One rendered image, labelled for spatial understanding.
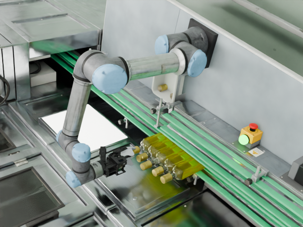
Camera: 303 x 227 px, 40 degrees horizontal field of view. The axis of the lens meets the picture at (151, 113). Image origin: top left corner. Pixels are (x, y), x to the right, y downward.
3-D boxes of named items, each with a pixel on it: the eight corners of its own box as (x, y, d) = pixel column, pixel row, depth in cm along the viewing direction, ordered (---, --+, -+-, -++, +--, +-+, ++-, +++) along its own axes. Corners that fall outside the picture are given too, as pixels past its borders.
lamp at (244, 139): (240, 140, 186) (236, 142, 184) (242, 132, 184) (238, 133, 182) (248, 145, 183) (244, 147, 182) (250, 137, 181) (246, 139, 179)
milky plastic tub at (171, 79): (162, 88, 230) (150, 91, 225) (168, 51, 218) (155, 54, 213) (184, 102, 220) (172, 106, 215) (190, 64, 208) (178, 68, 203)
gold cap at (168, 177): (167, 171, 186) (159, 175, 183) (172, 174, 183) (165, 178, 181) (167, 179, 187) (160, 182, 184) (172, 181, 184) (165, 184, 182)
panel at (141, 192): (89, 106, 255) (38, 121, 235) (89, 102, 253) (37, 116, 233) (189, 192, 200) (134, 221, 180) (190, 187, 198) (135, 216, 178)
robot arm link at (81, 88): (72, 39, 163) (49, 143, 183) (85, 51, 156) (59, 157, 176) (97, 42, 170) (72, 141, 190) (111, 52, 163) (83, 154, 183)
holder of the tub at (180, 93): (162, 96, 233) (151, 99, 229) (169, 51, 219) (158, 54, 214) (182, 110, 223) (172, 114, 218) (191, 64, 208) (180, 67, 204)
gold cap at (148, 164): (146, 164, 193) (139, 167, 190) (147, 158, 191) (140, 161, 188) (151, 169, 191) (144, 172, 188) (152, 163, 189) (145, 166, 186)
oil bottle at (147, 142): (169, 136, 216) (137, 148, 204) (171, 127, 213) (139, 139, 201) (176, 141, 213) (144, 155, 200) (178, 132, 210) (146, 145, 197)
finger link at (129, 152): (141, 153, 193) (126, 162, 189) (134, 147, 197) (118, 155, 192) (141, 148, 192) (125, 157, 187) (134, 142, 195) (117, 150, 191)
